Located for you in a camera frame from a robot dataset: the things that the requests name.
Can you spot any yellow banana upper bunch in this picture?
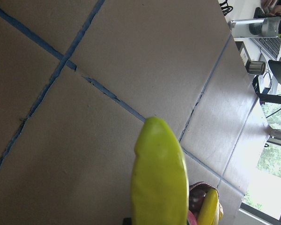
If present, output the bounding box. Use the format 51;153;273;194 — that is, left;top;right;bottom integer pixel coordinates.
197;189;223;225

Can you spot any woven wicker basket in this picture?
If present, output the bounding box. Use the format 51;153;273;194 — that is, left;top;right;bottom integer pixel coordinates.
189;181;218;193

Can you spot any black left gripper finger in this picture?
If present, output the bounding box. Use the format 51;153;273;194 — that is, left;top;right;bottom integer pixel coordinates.
122;217;132;225

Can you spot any dark purple plum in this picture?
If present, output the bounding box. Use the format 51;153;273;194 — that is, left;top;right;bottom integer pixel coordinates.
189;189;206;213

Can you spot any red pink apple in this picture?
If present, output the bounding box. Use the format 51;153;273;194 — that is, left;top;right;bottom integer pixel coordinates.
187;210;197;225

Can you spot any small metal cup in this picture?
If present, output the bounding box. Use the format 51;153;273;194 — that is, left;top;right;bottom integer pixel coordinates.
245;61;266;75

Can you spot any grey water bottle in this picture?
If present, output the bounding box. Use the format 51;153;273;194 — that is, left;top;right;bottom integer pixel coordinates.
228;16;281;38

